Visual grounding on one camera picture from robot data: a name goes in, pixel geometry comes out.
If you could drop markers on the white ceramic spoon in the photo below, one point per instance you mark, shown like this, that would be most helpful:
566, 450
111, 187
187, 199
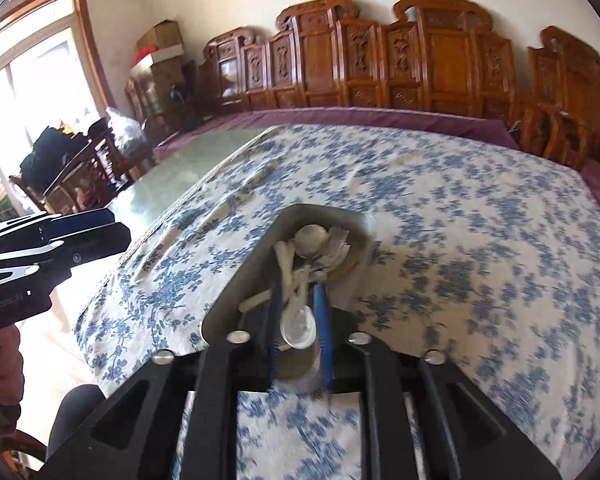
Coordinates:
297, 327

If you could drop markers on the white flat box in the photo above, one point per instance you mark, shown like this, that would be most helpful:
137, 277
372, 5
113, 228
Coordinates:
165, 56

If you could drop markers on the red cloth bundle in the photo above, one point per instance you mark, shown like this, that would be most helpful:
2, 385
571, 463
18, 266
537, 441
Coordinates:
146, 55

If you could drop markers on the dark wooden chair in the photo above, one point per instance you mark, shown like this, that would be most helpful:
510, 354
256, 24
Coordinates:
65, 185
125, 155

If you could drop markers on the grey metal tray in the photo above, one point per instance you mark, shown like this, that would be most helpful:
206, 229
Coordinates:
252, 280

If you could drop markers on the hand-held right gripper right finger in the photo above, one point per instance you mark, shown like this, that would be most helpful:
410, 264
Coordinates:
322, 340

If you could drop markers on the white plastic bag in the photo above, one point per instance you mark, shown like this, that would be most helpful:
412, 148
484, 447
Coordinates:
125, 130

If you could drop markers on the white plastic spoon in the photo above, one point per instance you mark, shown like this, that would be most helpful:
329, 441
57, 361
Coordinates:
281, 260

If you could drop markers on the blue floral tablecloth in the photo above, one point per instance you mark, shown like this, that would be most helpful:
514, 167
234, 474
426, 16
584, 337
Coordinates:
455, 220

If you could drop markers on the metal spoon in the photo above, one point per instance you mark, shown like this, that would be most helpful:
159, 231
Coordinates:
310, 241

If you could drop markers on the metal fork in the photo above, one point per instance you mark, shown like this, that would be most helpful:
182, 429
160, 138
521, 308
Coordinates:
340, 242

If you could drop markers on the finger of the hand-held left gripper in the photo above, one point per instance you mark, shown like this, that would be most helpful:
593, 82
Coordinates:
80, 222
95, 245

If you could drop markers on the dark display cabinet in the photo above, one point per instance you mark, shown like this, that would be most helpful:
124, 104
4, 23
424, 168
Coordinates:
162, 95

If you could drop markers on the brown cardboard box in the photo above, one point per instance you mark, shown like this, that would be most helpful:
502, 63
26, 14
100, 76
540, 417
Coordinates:
160, 36

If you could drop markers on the carved wooden sofa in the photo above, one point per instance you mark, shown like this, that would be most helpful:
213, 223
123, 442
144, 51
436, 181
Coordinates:
360, 55

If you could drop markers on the wooden framed window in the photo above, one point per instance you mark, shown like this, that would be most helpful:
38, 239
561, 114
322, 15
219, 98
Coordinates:
45, 60

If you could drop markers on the purple sofa cushion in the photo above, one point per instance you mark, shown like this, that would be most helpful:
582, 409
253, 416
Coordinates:
330, 117

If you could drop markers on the person's leg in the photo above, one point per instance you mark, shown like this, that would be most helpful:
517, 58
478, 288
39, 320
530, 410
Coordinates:
75, 410

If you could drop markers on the dark clothes pile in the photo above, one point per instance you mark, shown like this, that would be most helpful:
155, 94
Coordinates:
50, 152

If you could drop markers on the carved wooden armchair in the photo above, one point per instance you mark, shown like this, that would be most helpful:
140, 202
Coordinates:
570, 100

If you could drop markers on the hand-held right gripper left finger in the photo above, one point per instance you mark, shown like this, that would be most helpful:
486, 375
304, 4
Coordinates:
275, 330

